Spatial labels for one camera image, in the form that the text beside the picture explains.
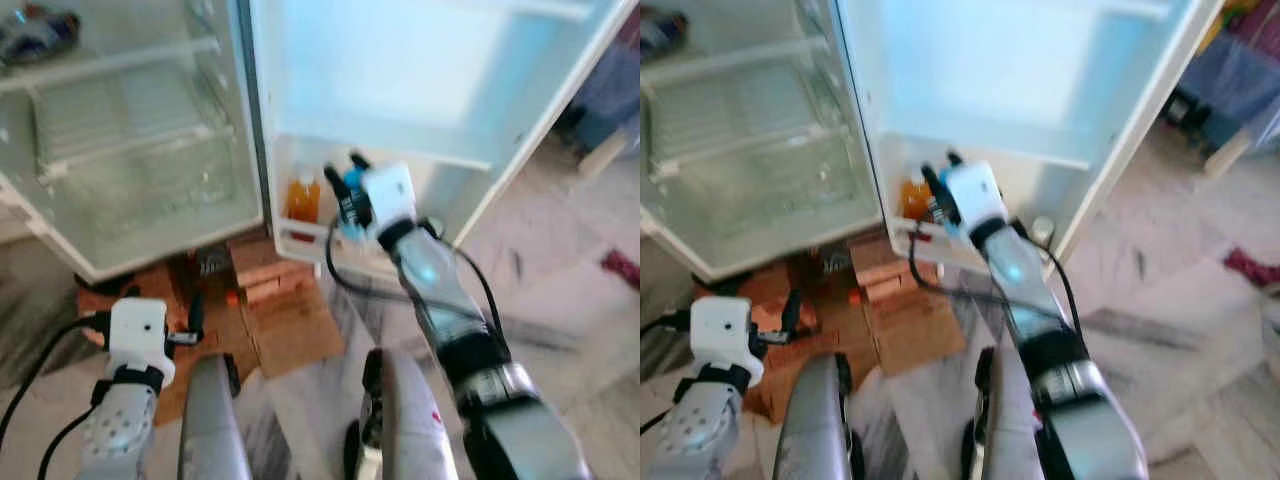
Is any orange juice bottle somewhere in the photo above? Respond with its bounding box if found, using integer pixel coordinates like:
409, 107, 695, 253
899, 170, 934, 225
286, 168, 324, 227

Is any clear glass fridge shelf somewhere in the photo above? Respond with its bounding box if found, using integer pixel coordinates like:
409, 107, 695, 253
0, 35, 223, 98
640, 35, 831, 96

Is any brown cardboard sheet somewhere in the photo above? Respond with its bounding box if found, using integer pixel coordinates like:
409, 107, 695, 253
75, 238, 348, 426
738, 235, 969, 423

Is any dark red cloth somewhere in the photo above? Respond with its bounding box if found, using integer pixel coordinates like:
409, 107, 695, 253
1223, 247, 1280, 293
598, 248, 641, 293

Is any dark blue draped cloth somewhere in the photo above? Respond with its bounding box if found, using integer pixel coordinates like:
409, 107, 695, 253
1163, 25, 1280, 179
553, 50, 641, 166

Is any dark food packet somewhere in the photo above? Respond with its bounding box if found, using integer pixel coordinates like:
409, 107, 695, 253
0, 5, 83, 69
640, 5, 691, 61

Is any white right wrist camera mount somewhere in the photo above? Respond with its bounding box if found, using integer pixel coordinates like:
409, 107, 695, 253
942, 160, 1008, 243
358, 162, 418, 243

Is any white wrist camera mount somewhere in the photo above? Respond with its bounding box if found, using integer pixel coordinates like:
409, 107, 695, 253
942, 160, 1008, 243
690, 295, 768, 388
358, 162, 418, 243
107, 297, 177, 388

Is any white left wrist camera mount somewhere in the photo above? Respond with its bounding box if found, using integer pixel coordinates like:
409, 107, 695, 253
690, 295, 768, 388
107, 297, 177, 388

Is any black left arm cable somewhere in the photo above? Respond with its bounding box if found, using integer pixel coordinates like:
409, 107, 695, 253
0, 312, 113, 480
640, 310, 696, 441

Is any white wire fridge shelf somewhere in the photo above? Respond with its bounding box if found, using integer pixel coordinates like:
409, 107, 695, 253
648, 95, 856, 191
30, 95, 241, 191

